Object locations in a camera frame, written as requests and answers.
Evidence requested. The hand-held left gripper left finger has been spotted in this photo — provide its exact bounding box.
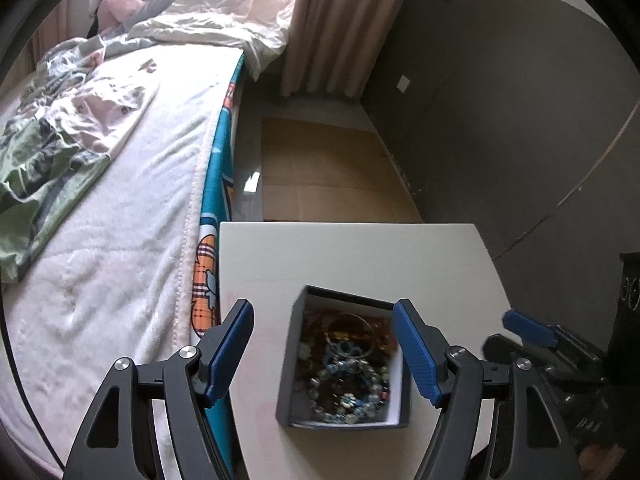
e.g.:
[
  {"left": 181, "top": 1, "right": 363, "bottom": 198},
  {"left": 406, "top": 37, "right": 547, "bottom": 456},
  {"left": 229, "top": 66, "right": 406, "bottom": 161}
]
[{"left": 62, "top": 299, "right": 256, "bottom": 480}]

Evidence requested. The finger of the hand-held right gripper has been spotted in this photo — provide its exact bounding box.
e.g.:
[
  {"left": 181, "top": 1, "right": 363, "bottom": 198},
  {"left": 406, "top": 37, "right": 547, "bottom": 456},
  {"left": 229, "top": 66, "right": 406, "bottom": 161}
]
[
  {"left": 481, "top": 334, "right": 532, "bottom": 362},
  {"left": 502, "top": 309, "right": 601, "bottom": 361}
]

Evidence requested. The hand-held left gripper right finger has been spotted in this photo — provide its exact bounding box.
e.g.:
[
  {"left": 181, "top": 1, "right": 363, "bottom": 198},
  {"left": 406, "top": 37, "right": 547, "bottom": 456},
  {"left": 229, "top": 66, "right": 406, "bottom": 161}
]
[{"left": 391, "top": 299, "right": 584, "bottom": 480}]

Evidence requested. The dark grey jewelry box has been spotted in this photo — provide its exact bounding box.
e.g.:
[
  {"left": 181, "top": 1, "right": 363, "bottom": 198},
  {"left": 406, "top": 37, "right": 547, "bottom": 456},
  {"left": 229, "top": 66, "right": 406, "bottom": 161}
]
[{"left": 276, "top": 285, "right": 411, "bottom": 429}]

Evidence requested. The blue flower ornament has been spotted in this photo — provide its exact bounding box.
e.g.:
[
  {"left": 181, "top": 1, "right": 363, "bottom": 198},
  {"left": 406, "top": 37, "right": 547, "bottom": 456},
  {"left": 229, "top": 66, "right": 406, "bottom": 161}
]
[{"left": 324, "top": 342, "right": 367, "bottom": 367}]

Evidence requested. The gold bangle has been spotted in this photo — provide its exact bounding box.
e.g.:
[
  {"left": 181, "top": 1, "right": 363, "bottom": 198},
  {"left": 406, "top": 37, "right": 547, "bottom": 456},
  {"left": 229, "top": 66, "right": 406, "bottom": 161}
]
[{"left": 325, "top": 312, "right": 387, "bottom": 359}]

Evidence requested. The cartoon printed bed sheet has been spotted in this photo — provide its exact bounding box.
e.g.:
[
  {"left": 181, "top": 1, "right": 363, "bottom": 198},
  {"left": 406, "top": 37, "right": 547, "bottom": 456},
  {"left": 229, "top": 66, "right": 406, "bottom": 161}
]
[{"left": 190, "top": 52, "right": 249, "bottom": 480}]

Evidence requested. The black patterned box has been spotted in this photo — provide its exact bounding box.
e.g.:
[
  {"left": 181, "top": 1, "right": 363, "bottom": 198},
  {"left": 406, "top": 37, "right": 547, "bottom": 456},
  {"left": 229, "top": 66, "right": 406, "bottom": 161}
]
[{"left": 607, "top": 252, "right": 640, "bottom": 382}]

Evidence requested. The bed with white blanket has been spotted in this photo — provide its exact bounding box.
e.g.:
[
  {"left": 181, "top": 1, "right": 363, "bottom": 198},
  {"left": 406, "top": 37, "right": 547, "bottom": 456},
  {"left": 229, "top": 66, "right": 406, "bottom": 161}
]
[{"left": 0, "top": 40, "right": 242, "bottom": 462}]

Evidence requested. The flat cardboard sheet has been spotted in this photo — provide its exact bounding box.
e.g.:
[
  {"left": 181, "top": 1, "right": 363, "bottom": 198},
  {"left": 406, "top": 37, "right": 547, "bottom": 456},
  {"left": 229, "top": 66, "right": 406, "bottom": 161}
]
[{"left": 260, "top": 117, "right": 424, "bottom": 224}]

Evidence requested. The green patterned blanket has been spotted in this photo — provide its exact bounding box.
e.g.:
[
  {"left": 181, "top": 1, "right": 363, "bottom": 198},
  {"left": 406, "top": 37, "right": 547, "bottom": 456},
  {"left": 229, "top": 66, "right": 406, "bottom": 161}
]
[{"left": 0, "top": 35, "right": 162, "bottom": 282}]

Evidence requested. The pink curtain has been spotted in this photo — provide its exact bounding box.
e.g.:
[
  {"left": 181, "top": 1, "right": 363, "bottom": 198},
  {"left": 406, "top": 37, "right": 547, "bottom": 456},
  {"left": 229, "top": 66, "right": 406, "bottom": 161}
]
[{"left": 279, "top": 0, "right": 422, "bottom": 99}]

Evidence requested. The white duvet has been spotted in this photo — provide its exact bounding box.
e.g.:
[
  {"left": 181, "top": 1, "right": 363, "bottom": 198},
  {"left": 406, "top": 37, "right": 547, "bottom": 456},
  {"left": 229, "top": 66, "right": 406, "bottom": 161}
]
[{"left": 100, "top": 0, "right": 307, "bottom": 82}]

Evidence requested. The pink plush toy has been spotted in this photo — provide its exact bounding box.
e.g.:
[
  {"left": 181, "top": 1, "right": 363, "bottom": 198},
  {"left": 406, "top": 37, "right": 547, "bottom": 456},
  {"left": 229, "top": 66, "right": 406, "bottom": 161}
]
[{"left": 95, "top": 0, "right": 147, "bottom": 29}]

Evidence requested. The light blue bead bracelet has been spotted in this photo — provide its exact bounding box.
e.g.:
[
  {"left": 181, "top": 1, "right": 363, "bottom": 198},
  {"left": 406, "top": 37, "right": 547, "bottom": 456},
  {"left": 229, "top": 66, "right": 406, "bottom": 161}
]
[{"left": 306, "top": 364, "right": 392, "bottom": 424}]

